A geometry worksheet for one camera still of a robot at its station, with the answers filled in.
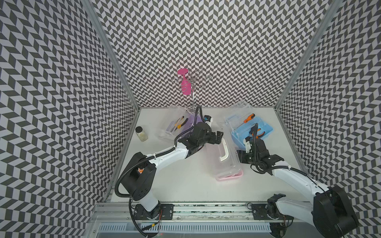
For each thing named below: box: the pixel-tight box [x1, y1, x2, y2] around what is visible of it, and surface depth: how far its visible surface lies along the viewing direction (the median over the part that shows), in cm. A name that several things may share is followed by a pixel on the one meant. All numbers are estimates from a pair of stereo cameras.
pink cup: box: [177, 67, 192, 96], surface depth 103 cm
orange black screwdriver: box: [243, 113, 256, 124], surface depth 101 cm
